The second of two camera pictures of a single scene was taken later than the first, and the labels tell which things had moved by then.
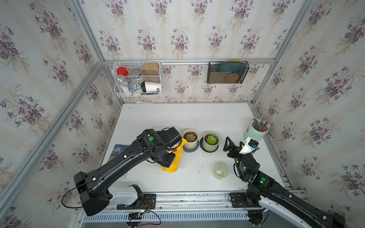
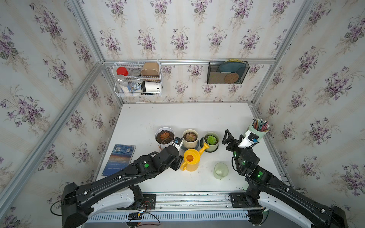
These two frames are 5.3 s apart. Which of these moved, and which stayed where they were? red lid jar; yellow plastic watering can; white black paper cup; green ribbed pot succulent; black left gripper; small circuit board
Moved: black left gripper; yellow plastic watering can
Stayed: green ribbed pot succulent; small circuit board; white black paper cup; red lid jar
